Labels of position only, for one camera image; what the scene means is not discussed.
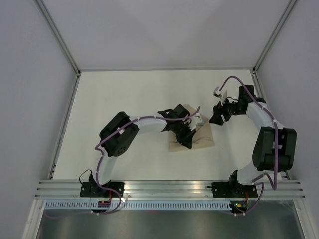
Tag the aluminium frame post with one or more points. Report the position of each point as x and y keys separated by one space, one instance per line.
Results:
x=276 y=31
x=57 y=35

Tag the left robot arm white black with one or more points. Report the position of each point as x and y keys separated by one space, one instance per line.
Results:
x=117 y=136

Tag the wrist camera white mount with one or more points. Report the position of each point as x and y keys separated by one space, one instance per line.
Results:
x=220 y=94
x=197 y=122

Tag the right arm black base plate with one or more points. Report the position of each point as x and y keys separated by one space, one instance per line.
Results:
x=226 y=190

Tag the aluminium mounting rail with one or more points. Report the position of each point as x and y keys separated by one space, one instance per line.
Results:
x=165 y=190

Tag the left aluminium frame post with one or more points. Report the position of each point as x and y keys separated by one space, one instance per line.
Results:
x=57 y=35

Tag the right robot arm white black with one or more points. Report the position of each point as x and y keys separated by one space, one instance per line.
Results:
x=274 y=149

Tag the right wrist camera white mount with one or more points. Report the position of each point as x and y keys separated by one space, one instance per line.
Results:
x=220 y=94

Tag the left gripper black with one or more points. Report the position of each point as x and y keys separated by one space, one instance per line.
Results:
x=186 y=140

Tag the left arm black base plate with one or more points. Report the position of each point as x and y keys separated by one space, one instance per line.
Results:
x=91 y=190

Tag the white slotted cable duct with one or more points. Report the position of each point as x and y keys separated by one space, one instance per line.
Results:
x=140 y=205

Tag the beige cloth napkin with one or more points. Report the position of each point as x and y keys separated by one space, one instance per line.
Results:
x=203 y=137

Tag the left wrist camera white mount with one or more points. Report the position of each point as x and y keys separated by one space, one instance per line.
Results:
x=197 y=122

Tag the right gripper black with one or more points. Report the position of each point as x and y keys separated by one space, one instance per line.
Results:
x=219 y=110

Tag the right aluminium frame post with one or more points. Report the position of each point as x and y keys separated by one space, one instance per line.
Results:
x=276 y=31

